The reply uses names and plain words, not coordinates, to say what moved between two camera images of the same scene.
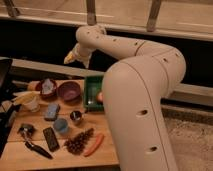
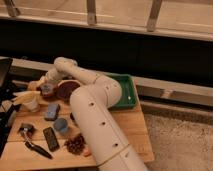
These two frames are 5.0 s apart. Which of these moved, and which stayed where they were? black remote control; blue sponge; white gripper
Moved: white gripper
Stayed: black remote control; blue sponge
